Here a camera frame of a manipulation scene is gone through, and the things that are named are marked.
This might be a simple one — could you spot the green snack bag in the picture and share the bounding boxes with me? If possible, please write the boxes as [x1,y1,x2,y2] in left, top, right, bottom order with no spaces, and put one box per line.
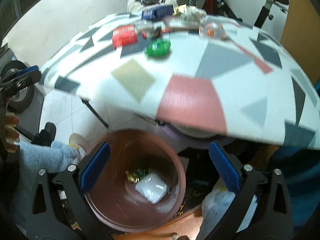
[125,168,146,183]

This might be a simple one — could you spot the white plastic bag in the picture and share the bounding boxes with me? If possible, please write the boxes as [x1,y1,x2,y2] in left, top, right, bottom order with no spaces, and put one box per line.
[135,172,168,204]

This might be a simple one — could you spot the red cigarette box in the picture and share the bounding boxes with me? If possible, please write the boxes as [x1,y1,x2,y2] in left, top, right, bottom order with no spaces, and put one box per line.
[112,24,137,48]

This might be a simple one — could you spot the green round lid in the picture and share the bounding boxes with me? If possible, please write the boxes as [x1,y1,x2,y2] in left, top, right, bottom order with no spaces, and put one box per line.
[144,39,171,57]

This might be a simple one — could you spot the blue cardboard box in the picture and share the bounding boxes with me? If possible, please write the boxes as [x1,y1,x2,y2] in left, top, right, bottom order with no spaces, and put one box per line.
[141,5,174,21]

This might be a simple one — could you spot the clear wrapper orange bits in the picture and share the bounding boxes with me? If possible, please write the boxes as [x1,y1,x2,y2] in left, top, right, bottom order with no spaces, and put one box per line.
[199,23,228,40]

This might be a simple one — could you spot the white tissue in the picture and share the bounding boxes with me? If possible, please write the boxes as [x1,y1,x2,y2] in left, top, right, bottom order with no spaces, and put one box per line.
[180,7,207,23]

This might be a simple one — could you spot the black plastic fork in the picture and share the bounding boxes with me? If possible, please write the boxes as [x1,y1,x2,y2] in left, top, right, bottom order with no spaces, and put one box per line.
[151,27,162,38]

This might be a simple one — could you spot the gold foil wrapper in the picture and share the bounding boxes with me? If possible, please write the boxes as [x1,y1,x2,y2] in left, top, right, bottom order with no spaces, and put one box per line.
[172,4,188,16]

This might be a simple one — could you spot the brown trash bin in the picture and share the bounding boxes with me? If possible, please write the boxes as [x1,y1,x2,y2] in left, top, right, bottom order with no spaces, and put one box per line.
[85,129,186,232]

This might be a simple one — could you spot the person's left hand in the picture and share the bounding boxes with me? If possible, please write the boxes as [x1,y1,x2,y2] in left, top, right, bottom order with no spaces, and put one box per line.
[4,113,20,153]

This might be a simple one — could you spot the washing machine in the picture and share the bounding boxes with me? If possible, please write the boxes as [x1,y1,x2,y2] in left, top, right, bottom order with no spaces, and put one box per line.
[1,45,41,126]

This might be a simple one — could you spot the cream slipper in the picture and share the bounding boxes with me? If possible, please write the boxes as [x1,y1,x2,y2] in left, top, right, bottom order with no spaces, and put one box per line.
[68,133,89,158]

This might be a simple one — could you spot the purple round stool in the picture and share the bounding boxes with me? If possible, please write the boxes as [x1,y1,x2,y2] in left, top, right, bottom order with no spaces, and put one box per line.
[161,124,235,150]

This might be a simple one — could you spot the black folding table leg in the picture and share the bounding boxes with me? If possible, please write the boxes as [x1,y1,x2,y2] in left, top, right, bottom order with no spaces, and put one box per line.
[80,98,109,128]

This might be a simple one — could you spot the geometric patterned tablecloth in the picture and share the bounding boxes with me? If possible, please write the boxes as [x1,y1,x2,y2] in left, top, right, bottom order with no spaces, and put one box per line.
[40,13,319,149]

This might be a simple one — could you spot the black exercise bike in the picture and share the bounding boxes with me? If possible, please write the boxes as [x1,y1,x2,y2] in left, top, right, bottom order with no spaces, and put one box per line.
[209,0,290,29]

